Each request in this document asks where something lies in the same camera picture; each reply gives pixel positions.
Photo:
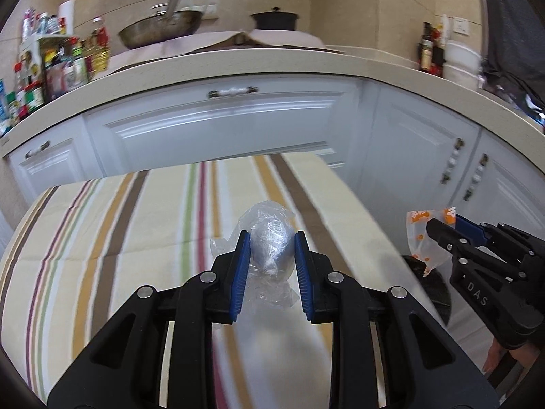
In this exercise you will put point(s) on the white paper roll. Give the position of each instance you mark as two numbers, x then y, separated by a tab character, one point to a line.
67	15

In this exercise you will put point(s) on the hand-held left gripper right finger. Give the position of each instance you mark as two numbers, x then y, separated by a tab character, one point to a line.
303	272

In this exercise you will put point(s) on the dark cloth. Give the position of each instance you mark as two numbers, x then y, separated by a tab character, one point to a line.
515	30

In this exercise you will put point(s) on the dark sauce bottles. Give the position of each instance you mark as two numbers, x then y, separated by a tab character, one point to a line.
430	51

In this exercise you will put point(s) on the white wall socket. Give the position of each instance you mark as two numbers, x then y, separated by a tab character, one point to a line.
461	25
212	4

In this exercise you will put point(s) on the metal wok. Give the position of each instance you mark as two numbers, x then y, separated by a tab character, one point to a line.
157	30

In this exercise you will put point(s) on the clear plastic bag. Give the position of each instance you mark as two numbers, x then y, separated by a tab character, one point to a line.
268	238

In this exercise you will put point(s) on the beige stone countertop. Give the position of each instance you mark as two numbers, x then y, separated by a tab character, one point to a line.
179	70

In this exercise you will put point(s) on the group of condiment bottles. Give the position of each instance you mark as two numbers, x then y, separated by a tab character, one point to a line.
47	72

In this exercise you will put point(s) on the person's right hand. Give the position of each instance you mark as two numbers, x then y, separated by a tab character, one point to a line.
493	358

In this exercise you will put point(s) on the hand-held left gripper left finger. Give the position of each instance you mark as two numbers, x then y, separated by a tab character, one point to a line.
240	272

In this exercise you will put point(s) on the orange dotted clear wrapper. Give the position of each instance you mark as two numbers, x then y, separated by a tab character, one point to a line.
419	238

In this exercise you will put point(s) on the yellow cooking oil bottle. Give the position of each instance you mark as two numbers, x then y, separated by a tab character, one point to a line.
98	49

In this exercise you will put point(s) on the white kitchen cabinet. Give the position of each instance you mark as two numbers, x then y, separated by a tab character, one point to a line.
204	128

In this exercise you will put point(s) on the striped tablecloth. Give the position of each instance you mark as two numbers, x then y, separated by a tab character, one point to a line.
127	238

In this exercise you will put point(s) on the stack of white bowls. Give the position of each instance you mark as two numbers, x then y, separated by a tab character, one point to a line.
462	66

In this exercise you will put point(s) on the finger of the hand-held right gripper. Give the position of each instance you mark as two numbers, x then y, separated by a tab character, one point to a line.
472	232
445	236

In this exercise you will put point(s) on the beige stove cover cloth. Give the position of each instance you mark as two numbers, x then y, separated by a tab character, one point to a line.
204	42

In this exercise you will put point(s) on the black cooking pot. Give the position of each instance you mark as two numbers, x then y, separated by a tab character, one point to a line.
274	19

